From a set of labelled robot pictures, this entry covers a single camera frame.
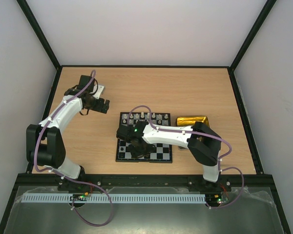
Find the gold metal tin tray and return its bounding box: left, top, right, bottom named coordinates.
left=175, top=116, right=209, bottom=127

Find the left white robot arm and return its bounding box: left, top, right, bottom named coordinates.
left=26, top=70, right=109, bottom=179

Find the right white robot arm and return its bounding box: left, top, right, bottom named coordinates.
left=116, top=121, right=221, bottom=191

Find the black white chessboard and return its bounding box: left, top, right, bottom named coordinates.
left=116, top=112, right=172, bottom=163

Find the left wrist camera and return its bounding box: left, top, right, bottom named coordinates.
left=92, top=85, right=105, bottom=99

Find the white slotted cable duct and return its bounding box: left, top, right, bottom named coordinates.
left=21, top=193, right=206, bottom=204

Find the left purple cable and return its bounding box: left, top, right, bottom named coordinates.
left=34, top=69, right=114, bottom=226

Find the black mounting rail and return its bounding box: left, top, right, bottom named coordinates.
left=57, top=174, right=232, bottom=192

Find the black frame enclosure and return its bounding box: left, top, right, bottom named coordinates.
left=0, top=0, right=291, bottom=234

